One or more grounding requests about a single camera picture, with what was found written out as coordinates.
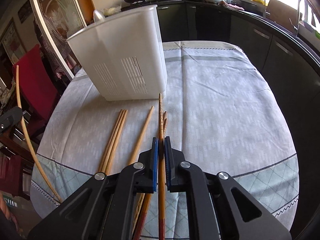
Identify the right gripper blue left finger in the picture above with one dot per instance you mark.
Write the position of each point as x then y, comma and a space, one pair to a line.
155, 143

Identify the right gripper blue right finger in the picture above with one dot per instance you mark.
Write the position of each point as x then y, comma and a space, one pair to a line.
168, 161

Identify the light bamboo chopstick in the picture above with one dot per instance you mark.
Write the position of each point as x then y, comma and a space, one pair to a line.
100, 168
115, 142
108, 149
134, 154
28, 141

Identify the clear plastic spoon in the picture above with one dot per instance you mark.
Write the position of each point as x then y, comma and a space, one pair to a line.
98, 16

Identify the red checkered kitchen cloth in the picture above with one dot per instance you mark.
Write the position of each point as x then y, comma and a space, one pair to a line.
231, 6

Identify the chrome kitchen faucet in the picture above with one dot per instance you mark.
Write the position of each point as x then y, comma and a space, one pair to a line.
295, 25

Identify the person's left hand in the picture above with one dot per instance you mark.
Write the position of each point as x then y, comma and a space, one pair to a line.
5, 208

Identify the red upholstered chair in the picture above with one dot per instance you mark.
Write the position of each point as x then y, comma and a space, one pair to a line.
37, 90

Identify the patterned grey tablecloth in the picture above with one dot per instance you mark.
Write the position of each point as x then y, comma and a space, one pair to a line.
222, 115

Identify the white plastic utensil holder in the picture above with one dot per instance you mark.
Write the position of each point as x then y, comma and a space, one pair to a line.
105, 51

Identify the green lower cabinets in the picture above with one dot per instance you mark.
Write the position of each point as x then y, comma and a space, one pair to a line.
190, 21

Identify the floral glass sliding door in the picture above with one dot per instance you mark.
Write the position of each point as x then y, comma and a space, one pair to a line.
58, 20

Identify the white plastic bags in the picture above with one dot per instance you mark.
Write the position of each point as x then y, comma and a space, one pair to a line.
111, 11

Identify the wooden cutting board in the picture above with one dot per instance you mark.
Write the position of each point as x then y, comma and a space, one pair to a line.
282, 14

